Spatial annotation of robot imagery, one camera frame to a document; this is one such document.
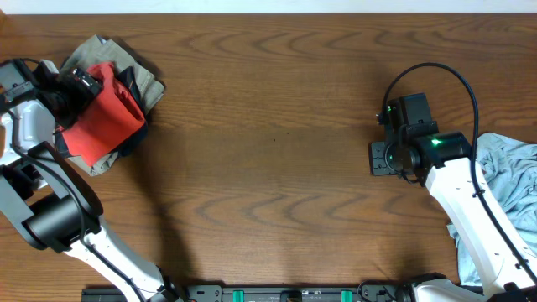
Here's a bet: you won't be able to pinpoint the khaki folded trousers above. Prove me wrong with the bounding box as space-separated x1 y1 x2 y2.
56 34 164 176

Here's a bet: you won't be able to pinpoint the red printed t-shirt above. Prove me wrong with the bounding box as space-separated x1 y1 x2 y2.
58 61 147 168

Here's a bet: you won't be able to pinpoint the light blue grey garment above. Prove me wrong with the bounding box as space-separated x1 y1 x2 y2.
446 132 537 287

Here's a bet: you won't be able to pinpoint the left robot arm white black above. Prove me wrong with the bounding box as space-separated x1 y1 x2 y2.
1 59 187 301

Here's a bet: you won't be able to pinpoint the black orange patterned shorts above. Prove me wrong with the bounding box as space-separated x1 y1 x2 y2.
54 65 149 159

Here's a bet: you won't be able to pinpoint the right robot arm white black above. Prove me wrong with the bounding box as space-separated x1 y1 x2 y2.
369 132 536 301

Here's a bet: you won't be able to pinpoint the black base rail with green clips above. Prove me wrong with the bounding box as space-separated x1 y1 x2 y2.
81 273 483 302

